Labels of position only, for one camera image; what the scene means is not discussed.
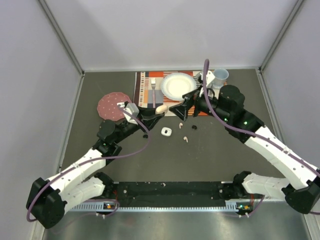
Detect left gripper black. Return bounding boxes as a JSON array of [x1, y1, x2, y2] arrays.
[[113, 104, 165, 144]]

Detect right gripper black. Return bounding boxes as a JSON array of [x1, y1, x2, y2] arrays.
[[169, 85, 231, 123]]

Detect purple cable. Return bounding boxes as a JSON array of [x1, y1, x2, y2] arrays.
[[202, 58, 320, 218], [26, 106, 151, 223]]

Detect pink dotted plate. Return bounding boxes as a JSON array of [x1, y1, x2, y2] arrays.
[[97, 92, 131, 122]]

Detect white plate blue rim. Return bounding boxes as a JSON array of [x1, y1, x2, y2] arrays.
[[160, 72, 197, 101]]

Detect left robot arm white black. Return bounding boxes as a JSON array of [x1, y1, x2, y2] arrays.
[[26, 102, 168, 229]]

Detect pink beige earbud charging case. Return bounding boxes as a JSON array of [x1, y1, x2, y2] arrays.
[[155, 104, 169, 114]]

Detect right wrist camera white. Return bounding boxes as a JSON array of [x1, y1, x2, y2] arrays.
[[195, 70, 215, 88]]

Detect fork with pink handle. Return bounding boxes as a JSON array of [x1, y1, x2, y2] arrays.
[[150, 77, 156, 108]]

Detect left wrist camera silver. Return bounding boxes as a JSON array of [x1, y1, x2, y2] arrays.
[[117, 102, 140, 125]]

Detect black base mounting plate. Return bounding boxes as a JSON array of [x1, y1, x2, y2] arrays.
[[107, 181, 239, 208]]

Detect light blue mug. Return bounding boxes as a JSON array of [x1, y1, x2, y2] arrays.
[[212, 68, 229, 89]]

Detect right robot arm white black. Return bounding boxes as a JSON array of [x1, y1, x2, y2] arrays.
[[169, 85, 320, 214]]

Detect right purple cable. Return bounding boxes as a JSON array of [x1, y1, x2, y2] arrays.
[[202, 58, 320, 218]]

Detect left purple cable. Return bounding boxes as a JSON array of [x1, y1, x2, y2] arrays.
[[26, 106, 151, 223]]

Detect white earbud charging case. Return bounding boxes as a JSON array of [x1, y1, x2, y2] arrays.
[[160, 127, 172, 137]]

